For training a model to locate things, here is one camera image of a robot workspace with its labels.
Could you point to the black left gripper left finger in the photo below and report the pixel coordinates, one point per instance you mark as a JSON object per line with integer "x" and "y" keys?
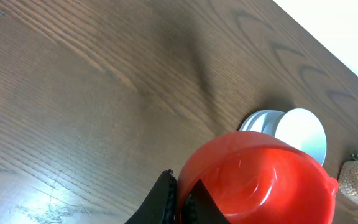
{"x": 159, "y": 205}

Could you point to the red plastic measuring scoop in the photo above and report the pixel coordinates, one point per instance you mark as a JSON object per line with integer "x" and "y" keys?
{"x": 256, "y": 178}

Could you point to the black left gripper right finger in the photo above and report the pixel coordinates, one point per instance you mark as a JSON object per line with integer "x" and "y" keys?
{"x": 200, "y": 208}

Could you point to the white plastic bowl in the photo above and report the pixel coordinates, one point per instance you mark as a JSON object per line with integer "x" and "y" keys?
{"x": 299, "y": 128}

